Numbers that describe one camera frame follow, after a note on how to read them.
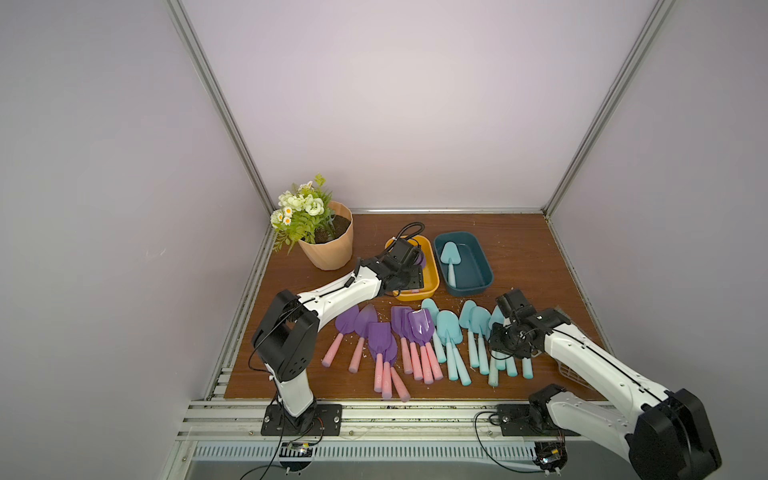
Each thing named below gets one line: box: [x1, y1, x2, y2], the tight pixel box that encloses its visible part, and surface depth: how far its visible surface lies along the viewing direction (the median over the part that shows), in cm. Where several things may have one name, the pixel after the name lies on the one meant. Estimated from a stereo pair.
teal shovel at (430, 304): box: [421, 298, 447, 363], surface depth 89 cm
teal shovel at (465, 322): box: [459, 300, 479, 369], surface depth 91 cm
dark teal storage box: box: [434, 231, 494, 297], surface depth 105 cm
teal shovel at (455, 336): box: [446, 311, 472, 386], surface depth 87 cm
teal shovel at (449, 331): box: [436, 310, 463, 382], surface depth 89 cm
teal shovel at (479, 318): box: [468, 305, 491, 375], surface depth 91 cm
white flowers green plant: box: [270, 174, 336, 255], surface depth 82 cm
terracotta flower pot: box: [298, 201, 354, 271], surface depth 94 cm
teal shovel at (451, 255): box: [440, 241, 462, 288], surface depth 108 cm
